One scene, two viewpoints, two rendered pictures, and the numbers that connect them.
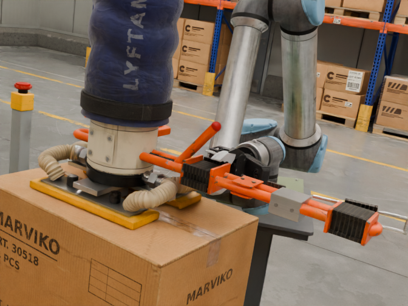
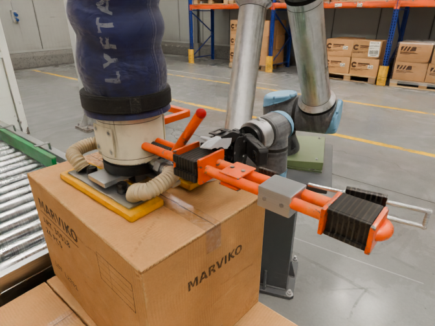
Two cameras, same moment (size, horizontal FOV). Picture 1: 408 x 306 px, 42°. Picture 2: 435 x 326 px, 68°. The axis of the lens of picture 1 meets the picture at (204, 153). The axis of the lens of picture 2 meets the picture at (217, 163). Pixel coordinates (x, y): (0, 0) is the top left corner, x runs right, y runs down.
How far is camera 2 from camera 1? 0.55 m
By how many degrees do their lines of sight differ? 14
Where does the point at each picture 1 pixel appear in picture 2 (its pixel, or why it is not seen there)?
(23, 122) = not seen: hidden behind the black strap
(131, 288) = (125, 285)
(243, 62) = (248, 41)
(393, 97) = (405, 57)
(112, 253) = (106, 250)
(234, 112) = (243, 90)
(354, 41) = (373, 19)
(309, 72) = (318, 43)
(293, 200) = (282, 194)
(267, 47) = not seen: hidden behind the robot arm
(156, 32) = (127, 17)
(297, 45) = (302, 17)
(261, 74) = not seen: hidden behind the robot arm
